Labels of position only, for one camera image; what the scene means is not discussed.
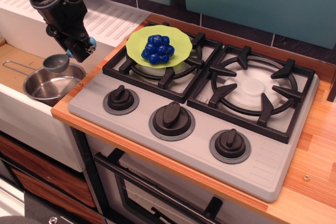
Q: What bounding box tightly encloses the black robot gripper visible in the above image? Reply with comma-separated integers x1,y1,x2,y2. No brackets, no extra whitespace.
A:
36,0,97,62

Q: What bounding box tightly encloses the blue grey toy spoon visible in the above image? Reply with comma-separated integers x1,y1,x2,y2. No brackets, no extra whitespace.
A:
43,36,94,73

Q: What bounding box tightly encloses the blue toy blueberry cluster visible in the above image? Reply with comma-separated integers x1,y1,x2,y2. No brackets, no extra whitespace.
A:
141,35,175,65

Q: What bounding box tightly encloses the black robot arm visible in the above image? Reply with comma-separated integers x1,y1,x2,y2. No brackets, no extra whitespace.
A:
29,0,96,62

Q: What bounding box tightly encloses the white toy sink unit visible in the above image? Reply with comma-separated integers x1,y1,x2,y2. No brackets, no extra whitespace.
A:
1,0,149,172

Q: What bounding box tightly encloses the stainless steel pot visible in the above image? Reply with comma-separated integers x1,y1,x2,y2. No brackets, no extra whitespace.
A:
3,60,86,106

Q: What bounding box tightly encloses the lime green plastic plate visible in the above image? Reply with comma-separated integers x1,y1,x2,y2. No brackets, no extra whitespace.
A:
126,25,193,69

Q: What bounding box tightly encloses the black left stove knob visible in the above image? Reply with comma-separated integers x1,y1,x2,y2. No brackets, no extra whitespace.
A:
103,85,140,115

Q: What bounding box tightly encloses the black stove knob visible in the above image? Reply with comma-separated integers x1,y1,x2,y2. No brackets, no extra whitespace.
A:
149,101,196,142
103,85,140,115
209,129,251,165

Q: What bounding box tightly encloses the black left burner grate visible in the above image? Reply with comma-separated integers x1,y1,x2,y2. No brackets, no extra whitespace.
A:
103,31,222,103

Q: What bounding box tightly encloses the black burner grate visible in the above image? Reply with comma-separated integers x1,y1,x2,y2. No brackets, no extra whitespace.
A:
187,45,319,144
103,31,222,103

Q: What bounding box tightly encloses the black middle stove knob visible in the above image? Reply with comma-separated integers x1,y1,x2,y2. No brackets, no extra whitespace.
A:
149,101,196,142

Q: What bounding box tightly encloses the wooden drawer front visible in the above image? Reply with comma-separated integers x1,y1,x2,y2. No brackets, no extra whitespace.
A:
1,132,103,223

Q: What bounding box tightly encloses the grey toy stove top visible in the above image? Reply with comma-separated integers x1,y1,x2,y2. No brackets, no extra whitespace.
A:
68,45,309,202

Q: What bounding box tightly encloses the black right stove knob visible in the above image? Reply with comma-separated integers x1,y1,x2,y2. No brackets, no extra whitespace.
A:
209,129,251,165

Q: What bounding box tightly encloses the black right burner grate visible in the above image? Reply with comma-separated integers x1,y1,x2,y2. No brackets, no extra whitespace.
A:
187,45,319,144

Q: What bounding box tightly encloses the oven door with handle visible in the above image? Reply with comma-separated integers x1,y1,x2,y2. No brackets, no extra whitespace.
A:
94,148,268,223

